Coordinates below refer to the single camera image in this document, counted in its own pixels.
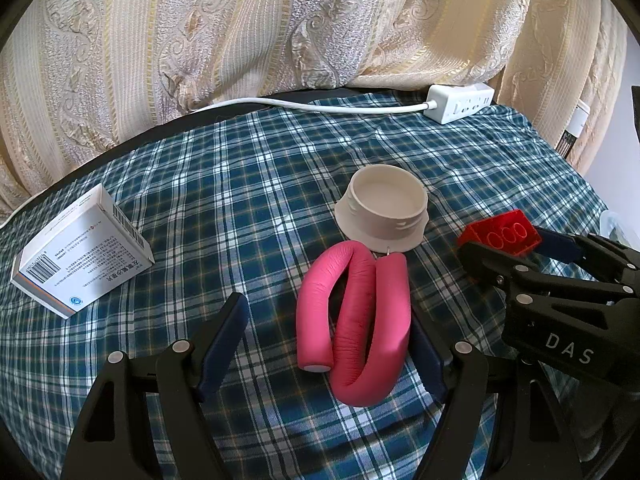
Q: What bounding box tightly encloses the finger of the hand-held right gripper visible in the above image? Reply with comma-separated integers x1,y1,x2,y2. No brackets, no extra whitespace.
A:
459,240,552,292
536,229,640,287

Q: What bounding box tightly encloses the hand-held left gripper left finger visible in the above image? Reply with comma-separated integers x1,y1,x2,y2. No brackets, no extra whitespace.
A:
62,291,249,480

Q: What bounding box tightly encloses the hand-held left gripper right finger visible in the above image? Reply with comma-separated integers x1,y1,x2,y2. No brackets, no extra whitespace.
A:
406,319,571,480

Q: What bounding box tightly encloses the red toy block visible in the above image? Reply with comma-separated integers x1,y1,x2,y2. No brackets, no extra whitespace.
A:
457,210,543,261

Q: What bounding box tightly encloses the pink foam roller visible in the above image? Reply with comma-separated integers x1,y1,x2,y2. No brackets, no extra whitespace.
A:
296,240,413,407

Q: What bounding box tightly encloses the white plastic cap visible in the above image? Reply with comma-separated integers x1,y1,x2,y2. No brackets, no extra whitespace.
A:
334,166,430,252

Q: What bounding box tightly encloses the blue plaid blanket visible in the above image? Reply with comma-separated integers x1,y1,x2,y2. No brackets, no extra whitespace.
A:
0,92,616,480

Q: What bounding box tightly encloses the white medicine box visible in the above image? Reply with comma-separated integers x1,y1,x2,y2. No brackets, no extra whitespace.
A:
11,183,156,320

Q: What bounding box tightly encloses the white power strip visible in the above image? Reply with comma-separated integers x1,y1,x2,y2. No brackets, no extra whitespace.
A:
424,84,495,123

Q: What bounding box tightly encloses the white power cable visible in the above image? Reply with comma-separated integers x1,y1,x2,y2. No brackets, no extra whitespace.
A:
192,96,432,115

